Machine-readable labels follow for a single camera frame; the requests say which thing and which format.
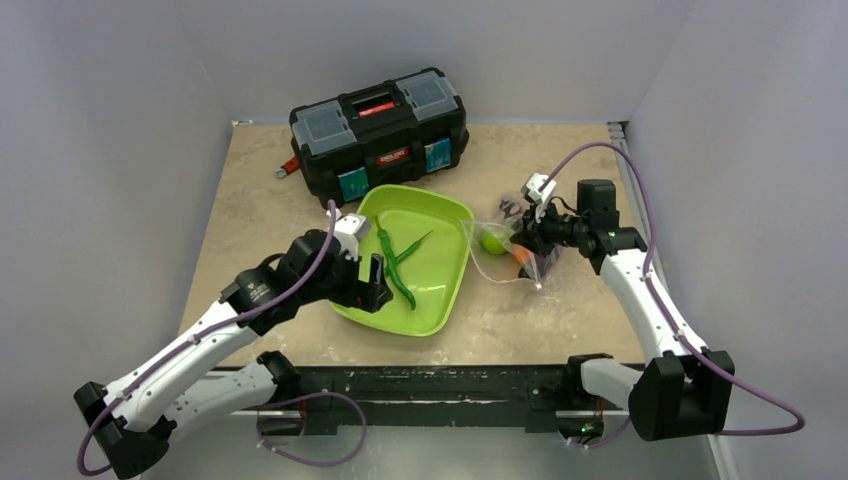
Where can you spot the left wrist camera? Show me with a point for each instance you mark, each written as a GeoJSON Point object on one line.
{"type": "Point", "coordinates": [349, 230]}

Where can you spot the green fake apple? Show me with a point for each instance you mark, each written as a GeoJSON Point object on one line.
{"type": "Point", "coordinates": [495, 242]}

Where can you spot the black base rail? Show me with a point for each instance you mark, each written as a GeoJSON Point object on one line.
{"type": "Point", "coordinates": [532, 398]}

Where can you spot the orange fake fruit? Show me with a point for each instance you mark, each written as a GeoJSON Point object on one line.
{"type": "Point", "coordinates": [522, 255]}

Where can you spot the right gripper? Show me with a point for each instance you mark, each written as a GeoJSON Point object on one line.
{"type": "Point", "coordinates": [534, 234]}

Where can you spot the green plastic tray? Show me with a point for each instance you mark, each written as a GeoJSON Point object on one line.
{"type": "Point", "coordinates": [433, 273]}

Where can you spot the clear zip top bag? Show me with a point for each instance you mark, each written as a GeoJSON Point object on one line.
{"type": "Point", "coordinates": [496, 257]}

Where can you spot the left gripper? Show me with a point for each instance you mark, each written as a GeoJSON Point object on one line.
{"type": "Point", "coordinates": [364, 294]}

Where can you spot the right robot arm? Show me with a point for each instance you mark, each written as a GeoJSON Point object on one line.
{"type": "Point", "coordinates": [682, 390]}

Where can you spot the aluminium frame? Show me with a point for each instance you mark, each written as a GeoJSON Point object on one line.
{"type": "Point", "coordinates": [684, 389]}

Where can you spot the red handled tool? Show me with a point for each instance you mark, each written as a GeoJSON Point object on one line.
{"type": "Point", "coordinates": [287, 168]}

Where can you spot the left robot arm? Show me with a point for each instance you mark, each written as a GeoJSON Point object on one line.
{"type": "Point", "coordinates": [133, 420]}

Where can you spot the black plastic toolbox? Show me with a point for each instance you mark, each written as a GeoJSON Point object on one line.
{"type": "Point", "coordinates": [392, 132]}

